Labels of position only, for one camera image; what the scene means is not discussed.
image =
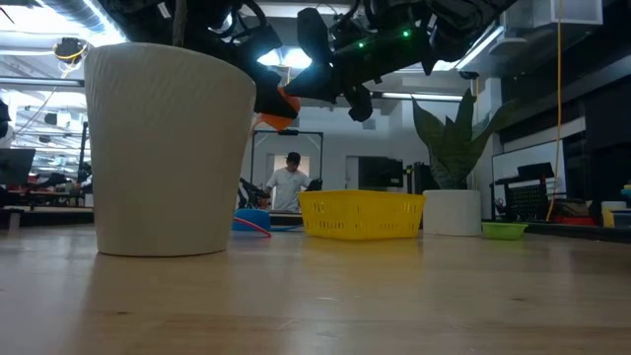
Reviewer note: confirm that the person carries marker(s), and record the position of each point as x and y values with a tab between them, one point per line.
287	187

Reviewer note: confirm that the green measuring cup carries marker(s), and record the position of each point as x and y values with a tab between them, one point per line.
504	231

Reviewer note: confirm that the red flat item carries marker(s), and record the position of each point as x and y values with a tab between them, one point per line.
572	220

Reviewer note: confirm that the black wall screen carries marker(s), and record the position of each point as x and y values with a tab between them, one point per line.
379	172

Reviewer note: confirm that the black background rig frame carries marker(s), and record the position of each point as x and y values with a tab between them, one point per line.
286	132

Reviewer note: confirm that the yellow plastic basket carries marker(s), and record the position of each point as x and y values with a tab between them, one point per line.
360	214

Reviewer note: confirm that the black perforated rack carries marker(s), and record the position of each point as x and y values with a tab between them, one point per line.
530	197

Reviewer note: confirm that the blue measuring cup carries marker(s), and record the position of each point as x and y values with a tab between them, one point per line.
251	219

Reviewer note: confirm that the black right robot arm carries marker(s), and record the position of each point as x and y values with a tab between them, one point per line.
468	20

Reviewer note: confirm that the snake plant white pot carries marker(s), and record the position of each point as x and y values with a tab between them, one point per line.
451	212

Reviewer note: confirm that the red measuring cup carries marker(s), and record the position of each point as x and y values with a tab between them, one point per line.
256	227

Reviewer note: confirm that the orange measuring cup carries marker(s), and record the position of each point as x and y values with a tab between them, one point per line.
283	120

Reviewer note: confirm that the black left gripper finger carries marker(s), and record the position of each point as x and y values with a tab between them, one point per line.
273	93

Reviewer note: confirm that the grey blue tub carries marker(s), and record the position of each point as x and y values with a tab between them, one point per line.
622	219

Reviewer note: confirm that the black computer monitor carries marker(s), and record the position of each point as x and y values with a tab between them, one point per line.
15	165

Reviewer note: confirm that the black background robot arm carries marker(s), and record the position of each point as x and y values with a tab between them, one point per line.
249	190

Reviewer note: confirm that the pale yellow tub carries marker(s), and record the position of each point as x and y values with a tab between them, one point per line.
609	209

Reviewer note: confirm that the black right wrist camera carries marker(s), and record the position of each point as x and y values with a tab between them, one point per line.
360	106

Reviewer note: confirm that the large leafy plant white pot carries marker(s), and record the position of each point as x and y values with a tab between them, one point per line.
167	148

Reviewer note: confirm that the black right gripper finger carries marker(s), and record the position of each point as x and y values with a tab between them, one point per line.
313	86
315	34

